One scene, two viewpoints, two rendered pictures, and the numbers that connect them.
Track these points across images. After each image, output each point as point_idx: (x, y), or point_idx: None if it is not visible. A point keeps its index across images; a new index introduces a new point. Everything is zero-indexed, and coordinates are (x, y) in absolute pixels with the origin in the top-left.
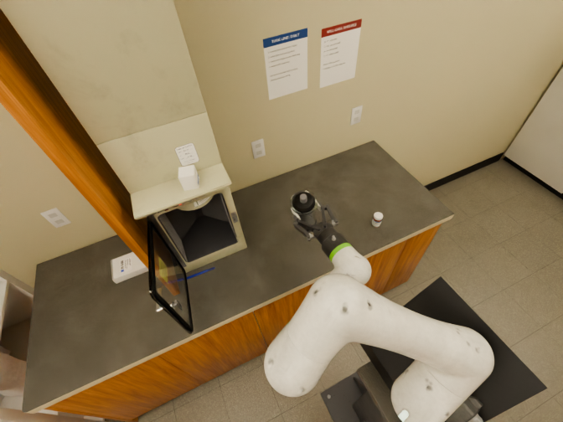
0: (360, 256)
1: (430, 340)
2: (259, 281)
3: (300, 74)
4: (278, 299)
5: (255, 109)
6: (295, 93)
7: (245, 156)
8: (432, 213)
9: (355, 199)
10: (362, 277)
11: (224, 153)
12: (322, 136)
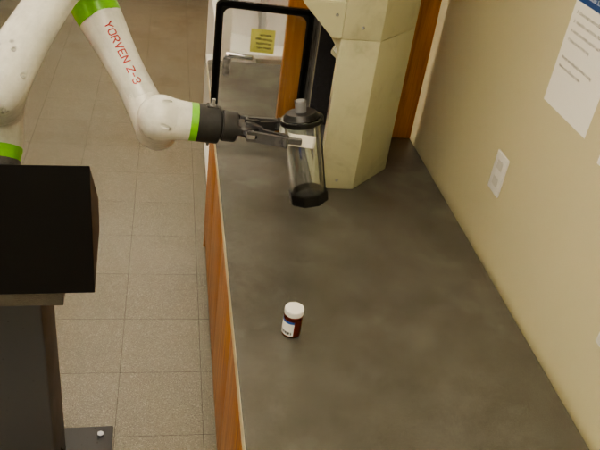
0: (168, 105)
1: (21, 1)
2: (252, 183)
3: (588, 97)
4: (219, 201)
5: (528, 95)
6: (569, 128)
7: (486, 168)
8: (270, 437)
9: (370, 332)
10: (141, 104)
11: (479, 129)
12: (554, 288)
